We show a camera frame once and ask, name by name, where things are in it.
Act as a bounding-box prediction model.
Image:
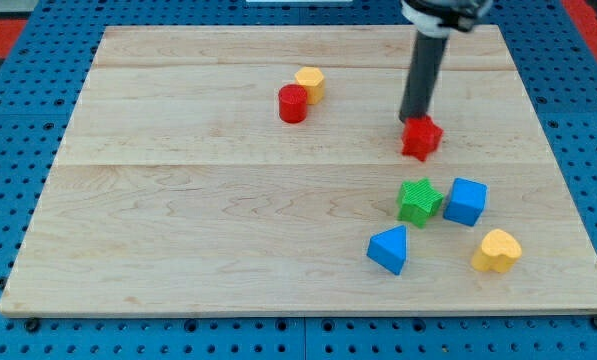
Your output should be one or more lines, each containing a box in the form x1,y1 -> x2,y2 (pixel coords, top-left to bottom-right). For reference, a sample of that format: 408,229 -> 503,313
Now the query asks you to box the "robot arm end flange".
400,0 -> 493,38

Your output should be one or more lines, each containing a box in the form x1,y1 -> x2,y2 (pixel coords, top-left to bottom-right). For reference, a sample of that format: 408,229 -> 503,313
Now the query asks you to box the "yellow hexagon block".
294,67 -> 325,105

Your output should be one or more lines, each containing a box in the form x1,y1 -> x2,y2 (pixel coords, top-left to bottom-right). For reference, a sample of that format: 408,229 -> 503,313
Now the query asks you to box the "red cylinder block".
278,84 -> 308,124

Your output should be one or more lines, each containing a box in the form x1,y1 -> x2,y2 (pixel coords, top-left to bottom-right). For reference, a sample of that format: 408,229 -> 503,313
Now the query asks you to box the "wooden board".
0,25 -> 597,318

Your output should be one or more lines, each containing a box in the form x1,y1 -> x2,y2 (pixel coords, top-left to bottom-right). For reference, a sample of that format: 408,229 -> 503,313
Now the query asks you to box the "blue triangle block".
366,225 -> 408,276

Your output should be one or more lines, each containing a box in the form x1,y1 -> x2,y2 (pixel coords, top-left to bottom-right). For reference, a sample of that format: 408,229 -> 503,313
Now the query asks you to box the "green star block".
396,178 -> 444,228

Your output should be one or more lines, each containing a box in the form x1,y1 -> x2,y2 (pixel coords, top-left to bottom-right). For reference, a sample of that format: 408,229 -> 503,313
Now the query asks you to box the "red star block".
401,115 -> 444,162

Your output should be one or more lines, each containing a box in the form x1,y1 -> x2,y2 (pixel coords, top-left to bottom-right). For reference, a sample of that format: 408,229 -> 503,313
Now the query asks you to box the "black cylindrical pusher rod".
399,31 -> 448,123

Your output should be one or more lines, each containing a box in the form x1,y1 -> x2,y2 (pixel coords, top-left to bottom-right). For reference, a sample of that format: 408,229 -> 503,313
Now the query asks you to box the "blue cube block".
443,178 -> 488,227

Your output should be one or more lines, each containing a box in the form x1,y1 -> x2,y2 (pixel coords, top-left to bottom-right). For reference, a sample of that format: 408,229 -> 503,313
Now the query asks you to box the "yellow heart block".
471,229 -> 523,273

